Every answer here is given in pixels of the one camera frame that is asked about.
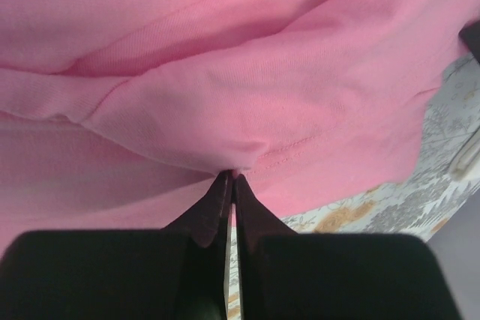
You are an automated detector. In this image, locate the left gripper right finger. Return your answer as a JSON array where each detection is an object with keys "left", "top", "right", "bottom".
[{"left": 233, "top": 176, "right": 456, "bottom": 319}]

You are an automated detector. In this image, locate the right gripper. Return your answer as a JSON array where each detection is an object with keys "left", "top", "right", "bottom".
[{"left": 459, "top": 22, "right": 480, "bottom": 64}]

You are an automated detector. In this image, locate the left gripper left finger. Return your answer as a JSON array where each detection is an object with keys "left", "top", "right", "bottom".
[{"left": 1, "top": 172, "right": 230, "bottom": 319}]

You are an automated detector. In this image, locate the pink t shirt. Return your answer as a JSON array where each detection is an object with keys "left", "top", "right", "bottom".
[{"left": 1, "top": 0, "right": 479, "bottom": 247}]

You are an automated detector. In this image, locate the floral table cloth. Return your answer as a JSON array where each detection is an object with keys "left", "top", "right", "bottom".
[{"left": 224, "top": 53, "right": 480, "bottom": 320}]

